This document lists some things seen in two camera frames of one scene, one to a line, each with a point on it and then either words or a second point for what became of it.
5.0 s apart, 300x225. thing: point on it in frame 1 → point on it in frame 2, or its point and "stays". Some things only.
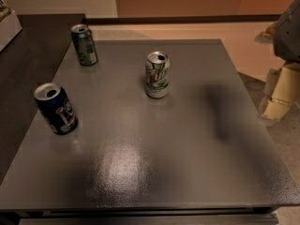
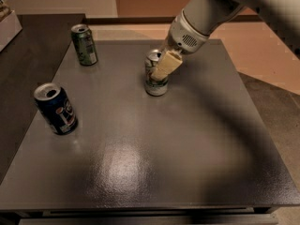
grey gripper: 289,37 → 184,35
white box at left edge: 9,28 stays
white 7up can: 157,74 stays
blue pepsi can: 56,107 stays
